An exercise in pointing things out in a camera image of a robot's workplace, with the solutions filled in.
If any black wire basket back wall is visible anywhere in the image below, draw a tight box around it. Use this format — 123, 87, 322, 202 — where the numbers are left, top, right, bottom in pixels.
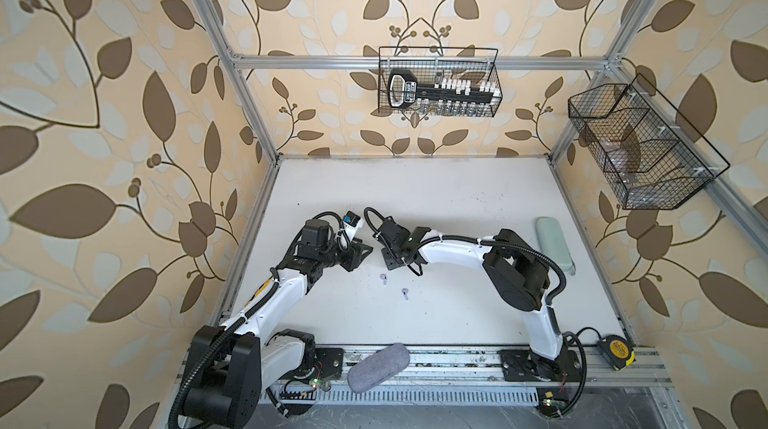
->
377, 45, 503, 118

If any black wire basket wall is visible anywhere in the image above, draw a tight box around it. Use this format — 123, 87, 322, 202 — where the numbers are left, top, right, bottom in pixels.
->
568, 73, 730, 210
377, 45, 503, 118

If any black socket holder rail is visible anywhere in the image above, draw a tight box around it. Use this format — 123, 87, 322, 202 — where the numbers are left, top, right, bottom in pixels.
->
384, 68, 502, 110

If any grey felt glasses case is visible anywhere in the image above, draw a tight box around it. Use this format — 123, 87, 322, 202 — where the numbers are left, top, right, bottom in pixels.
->
347, 343, 410, 394

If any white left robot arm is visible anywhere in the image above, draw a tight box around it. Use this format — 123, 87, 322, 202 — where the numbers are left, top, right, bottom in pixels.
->
167, 211, 372, 428

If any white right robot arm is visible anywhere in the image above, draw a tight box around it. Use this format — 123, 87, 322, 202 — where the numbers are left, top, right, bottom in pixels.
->
363, 207, 574, 381

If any yellow tape measure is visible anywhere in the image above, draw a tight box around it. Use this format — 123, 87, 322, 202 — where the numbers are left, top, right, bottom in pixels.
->
596, 334, 635, 371

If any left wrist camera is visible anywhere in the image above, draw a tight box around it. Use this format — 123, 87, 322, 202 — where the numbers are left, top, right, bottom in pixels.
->
342, 211, 364, 242

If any black wire basket right wall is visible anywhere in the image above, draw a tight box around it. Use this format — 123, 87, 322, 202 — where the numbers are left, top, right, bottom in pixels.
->
568, 73, 730, 210

